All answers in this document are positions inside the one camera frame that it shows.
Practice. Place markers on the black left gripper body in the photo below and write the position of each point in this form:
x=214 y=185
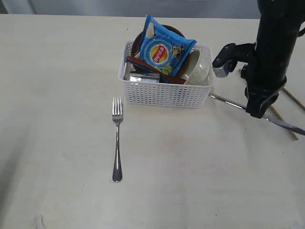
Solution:
x=266 y=66

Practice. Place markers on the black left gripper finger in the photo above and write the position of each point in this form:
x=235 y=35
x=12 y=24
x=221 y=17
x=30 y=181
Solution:
x=258 y=103

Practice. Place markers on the wooden chopstick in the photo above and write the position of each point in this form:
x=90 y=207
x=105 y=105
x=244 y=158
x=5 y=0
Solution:
x=275 y=112
x=293 y=98

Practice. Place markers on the silver table knife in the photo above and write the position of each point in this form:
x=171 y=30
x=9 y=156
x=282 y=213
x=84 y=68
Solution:
x=273 y=120

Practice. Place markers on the silver metal fork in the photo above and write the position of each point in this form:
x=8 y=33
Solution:
x=117 y=118

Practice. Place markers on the speckled white ceramic bowl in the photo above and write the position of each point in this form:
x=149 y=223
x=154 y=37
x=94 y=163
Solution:
x=197 y=72

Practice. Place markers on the white perforated plastic basket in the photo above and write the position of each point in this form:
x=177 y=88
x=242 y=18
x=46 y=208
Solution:
x=164 y=94

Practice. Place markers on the brown wooden spoon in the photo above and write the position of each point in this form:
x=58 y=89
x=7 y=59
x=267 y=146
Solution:
x=145 y=66

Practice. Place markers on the blue Lay's chips bag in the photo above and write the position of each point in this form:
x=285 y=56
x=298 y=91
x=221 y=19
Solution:
x=162 y=48

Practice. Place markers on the brown round plate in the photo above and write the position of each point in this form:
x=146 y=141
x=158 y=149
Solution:
x=137 y=42

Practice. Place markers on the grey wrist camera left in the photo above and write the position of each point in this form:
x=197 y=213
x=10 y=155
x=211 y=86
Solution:
x=229 y=56

